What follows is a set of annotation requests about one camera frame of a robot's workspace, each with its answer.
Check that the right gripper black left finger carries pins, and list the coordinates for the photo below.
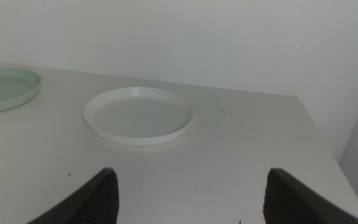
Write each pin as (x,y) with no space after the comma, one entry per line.
(98,199)

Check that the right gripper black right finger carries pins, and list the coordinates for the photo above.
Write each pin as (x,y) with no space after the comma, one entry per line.
(287,202)

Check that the white shallow bowl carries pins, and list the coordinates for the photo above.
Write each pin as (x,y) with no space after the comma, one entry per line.
(138,118)

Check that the pale green shallow bowl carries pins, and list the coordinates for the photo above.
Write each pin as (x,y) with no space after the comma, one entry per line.
(2,90)

